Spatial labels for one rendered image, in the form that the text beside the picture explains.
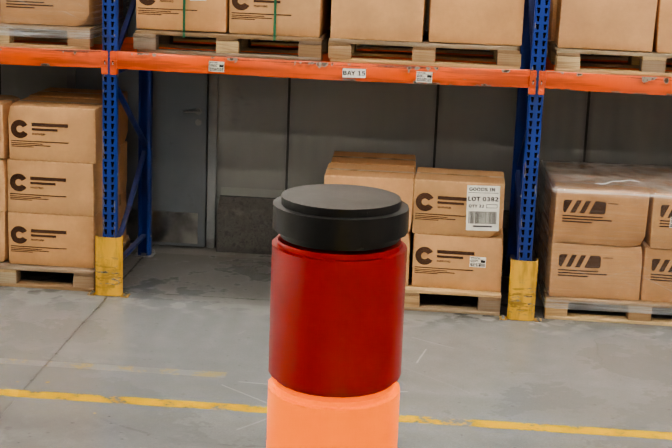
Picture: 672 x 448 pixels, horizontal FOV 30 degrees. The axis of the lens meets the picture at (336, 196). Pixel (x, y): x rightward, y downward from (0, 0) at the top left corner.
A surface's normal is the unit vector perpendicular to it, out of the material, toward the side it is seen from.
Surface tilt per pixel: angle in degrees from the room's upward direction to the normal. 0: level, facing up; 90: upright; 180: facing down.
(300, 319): 90
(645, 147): 90
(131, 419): 0
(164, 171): 90
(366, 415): 90
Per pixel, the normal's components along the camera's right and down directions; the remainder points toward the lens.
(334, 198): 0.04, -0.98
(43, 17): -0.08, 0.21
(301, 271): -0.48, 0.17
